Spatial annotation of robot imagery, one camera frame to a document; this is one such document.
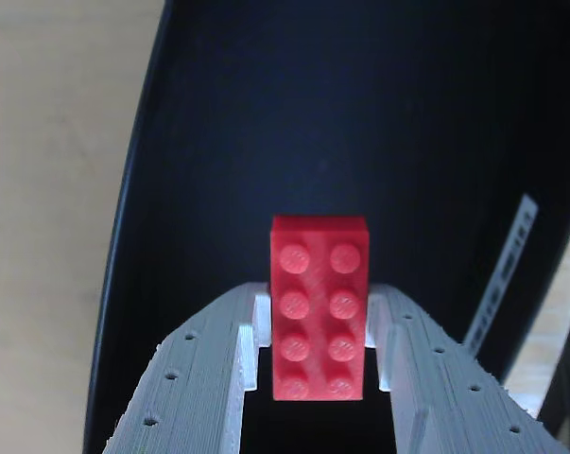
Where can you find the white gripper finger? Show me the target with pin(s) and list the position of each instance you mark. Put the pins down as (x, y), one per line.
(195, 388)
(445, 402)

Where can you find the red lego brick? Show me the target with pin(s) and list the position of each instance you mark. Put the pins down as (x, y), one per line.
(320, 307)

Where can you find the black plastic bin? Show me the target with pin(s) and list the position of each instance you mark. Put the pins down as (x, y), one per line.
(313, 118)

